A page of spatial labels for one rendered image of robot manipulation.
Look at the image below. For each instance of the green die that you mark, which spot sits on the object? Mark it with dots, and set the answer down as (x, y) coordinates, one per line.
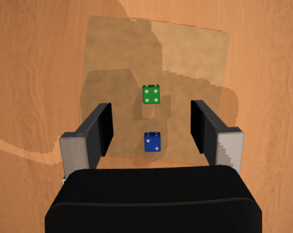
(151, 94)

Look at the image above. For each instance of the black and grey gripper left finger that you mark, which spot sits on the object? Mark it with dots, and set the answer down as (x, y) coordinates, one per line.
(83, 148)

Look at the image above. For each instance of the blue die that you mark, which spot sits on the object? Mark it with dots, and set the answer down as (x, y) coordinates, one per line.
(152, 141)

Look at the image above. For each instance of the tan mat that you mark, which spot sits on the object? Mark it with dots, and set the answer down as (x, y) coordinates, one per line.
(122, 55)

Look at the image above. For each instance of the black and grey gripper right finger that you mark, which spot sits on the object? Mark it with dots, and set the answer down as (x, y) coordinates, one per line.
(221, 145)

